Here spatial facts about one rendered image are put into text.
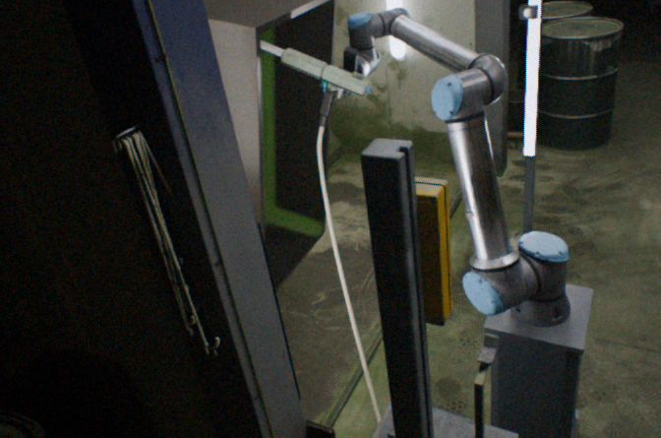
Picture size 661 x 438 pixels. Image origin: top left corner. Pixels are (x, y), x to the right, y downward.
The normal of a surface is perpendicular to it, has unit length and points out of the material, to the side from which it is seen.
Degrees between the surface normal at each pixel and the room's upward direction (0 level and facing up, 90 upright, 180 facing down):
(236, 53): 90
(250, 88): 90
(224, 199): 90
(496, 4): 90
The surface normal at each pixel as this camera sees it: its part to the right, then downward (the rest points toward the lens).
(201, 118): 0.88, 0.11
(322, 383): -0.14, -0.87
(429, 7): -0.46, 0.48
